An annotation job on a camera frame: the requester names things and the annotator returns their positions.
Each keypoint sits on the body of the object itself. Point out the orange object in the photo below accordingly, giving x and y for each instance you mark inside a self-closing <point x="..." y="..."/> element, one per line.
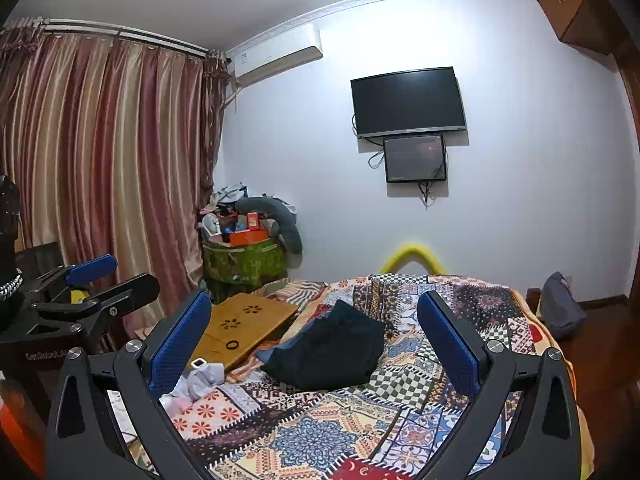
<point x="15" y="425"/>

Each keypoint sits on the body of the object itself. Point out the dark teal folded pants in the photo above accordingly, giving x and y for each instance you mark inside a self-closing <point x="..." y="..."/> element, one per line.
<point x="350" y="317"/>

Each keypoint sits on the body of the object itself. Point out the white crumpled cloth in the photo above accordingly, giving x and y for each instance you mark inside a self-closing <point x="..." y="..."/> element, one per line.
<point x="200" y="382"/>

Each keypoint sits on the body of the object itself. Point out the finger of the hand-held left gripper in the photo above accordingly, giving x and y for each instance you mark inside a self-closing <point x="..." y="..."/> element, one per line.
<point x="92" y="267"/>
<point x="125" y="292"/>

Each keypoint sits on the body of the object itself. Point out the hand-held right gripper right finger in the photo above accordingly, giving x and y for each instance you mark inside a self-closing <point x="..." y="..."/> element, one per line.
<point x="445" y="345"/>

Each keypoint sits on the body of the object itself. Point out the grey neck pillow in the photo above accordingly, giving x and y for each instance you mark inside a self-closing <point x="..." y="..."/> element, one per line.
<point x="287" y="230"/>

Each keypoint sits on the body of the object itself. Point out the brown wooden cabinet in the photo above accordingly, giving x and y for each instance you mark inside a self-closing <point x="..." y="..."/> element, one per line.
<point x="575" y="5"/>

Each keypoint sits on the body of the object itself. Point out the grey bag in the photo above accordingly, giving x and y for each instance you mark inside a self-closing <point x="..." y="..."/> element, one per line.
<point x="560" y="310"/>

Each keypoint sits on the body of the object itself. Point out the green storage box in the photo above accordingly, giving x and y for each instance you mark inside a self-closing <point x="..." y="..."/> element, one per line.
<point x="250" y="260"/>

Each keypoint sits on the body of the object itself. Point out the dark wooden furniture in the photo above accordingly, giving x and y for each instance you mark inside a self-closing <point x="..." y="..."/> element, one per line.
<point x="40" y="260"/>

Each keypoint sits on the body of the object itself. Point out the white curtain rail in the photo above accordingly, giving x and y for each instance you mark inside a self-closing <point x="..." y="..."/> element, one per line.
<point x="125" y="35"/>

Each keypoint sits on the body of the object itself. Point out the blue jeans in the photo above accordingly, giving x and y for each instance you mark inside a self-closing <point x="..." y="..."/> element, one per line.
<point x="272" y="352"/>

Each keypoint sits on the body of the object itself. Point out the yellow foam tube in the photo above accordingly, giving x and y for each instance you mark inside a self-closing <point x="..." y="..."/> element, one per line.
<point x="412" y="250"/>

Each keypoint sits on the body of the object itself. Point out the orange box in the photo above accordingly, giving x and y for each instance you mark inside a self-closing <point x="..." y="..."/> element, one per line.
<point x="247" y="236"/>

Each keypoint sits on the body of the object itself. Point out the patchwork printed blanket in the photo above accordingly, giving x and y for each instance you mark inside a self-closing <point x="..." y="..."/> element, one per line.
<point x="310" y="425"/>

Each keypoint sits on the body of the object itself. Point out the small black wall screen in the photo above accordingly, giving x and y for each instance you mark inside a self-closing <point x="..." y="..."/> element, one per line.
<point x="415" y="157"/>

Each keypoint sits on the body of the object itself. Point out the black wall television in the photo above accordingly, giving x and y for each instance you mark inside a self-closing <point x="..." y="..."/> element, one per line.
<point x="407" y="100"/>

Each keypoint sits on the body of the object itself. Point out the wooden lap desk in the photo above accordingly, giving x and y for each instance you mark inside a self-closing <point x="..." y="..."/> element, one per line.
<point x="250" y="320"/>

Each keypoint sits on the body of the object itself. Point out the black pants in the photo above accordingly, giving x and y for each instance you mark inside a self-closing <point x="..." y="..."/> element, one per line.
<point x="320" y="360"/>

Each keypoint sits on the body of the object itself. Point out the small white device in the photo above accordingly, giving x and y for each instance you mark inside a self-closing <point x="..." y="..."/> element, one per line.
<point x="198" y="363"/>

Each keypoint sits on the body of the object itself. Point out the pink striped curtain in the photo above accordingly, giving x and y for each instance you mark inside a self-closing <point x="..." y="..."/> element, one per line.
<point x="100" y="160"/>

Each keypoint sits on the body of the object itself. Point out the white air conditioner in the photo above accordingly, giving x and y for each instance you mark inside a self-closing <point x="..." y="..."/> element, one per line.
<point x="275" y="57"/>

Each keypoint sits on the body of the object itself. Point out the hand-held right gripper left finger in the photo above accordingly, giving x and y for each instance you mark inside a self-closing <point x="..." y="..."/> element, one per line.
<point x="180" y="345"/>

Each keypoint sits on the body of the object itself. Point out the pile of household clutter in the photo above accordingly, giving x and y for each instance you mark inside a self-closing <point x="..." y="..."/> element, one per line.
<point x="225" y="205"/>

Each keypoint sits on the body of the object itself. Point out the striped bedsheet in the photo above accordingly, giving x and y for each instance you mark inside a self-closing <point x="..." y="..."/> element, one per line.
<point x="295" y="290"/>

